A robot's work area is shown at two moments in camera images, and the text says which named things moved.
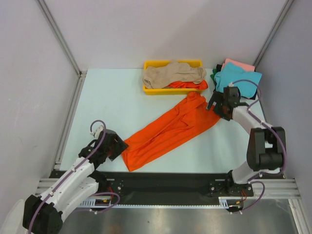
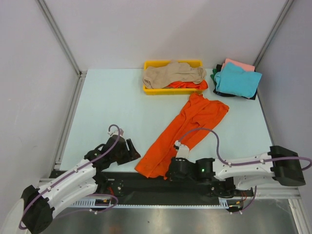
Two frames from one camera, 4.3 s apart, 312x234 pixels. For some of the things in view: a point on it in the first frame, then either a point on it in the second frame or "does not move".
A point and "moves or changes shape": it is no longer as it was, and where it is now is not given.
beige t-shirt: [161, 76] does not move
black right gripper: [218, 106] -> [172, 171]
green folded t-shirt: [214, 70] does not move
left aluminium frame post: [80, 72] does not move
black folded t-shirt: [252, 96] does not move
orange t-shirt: [191, 116] moves or changes shape
